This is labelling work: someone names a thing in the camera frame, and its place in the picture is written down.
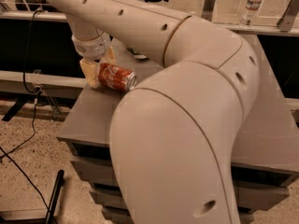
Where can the grey drawer cabinet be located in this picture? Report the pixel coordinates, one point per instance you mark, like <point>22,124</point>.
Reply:
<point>264,159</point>

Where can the red coke can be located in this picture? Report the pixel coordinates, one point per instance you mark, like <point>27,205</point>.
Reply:
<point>116,77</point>

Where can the black metal stand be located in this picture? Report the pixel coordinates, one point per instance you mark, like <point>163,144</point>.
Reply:
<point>37,216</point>

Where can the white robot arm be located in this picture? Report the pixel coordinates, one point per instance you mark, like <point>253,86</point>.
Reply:
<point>171,137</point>

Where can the seated person in background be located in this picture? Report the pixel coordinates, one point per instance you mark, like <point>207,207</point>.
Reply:
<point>32,5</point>

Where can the clear plastic water bottle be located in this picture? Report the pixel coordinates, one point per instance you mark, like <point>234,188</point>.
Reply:
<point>250,12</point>

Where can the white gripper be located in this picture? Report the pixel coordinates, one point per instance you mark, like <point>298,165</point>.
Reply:
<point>91,48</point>

